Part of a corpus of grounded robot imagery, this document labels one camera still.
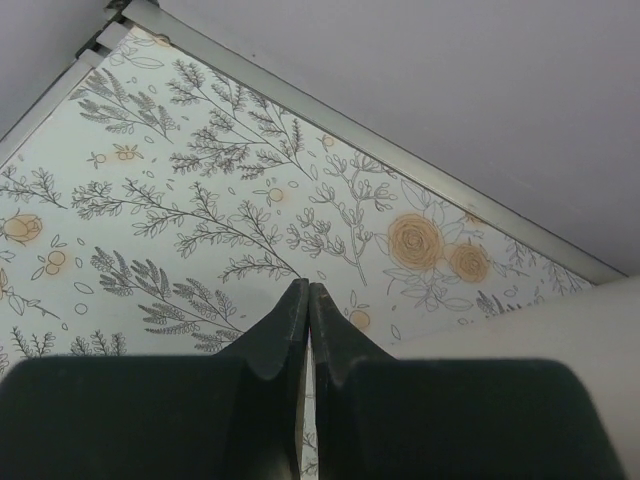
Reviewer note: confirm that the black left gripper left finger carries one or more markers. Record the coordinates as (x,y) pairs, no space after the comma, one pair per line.
(232,415)

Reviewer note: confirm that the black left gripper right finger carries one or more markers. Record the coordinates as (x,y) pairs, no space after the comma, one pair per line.
(379,417)

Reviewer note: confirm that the floral patterned table mat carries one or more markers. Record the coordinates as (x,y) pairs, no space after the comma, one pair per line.
(164,208)

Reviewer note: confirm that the white stacked drawer unit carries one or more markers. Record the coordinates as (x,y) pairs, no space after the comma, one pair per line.
(594,332)

